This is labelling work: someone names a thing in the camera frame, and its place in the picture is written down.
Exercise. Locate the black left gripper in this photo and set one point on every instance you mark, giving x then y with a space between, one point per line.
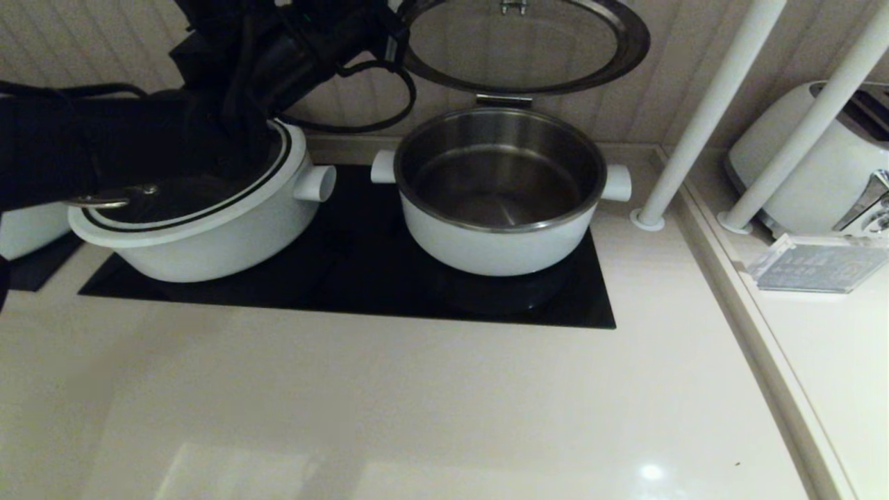
312 48

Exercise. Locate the glass lid with white rim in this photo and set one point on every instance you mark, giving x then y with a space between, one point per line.
625 55

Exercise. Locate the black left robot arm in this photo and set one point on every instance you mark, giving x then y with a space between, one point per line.
104 139

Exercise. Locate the wide white pot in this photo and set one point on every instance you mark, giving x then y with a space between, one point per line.
208 253

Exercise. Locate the white pot with steel rim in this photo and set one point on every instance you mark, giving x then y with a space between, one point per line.
500 253

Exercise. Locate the large black induction cooktop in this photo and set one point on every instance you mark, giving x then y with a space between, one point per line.
361 278

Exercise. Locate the white round pole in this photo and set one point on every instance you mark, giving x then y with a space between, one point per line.
715 104
812 118

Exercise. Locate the white toaster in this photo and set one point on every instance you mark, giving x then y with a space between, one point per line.
806 167

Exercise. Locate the clear acrylic sign holder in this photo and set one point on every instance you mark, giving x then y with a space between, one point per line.
819 264

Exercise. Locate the silver metal bar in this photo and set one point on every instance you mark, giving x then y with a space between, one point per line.
503 101

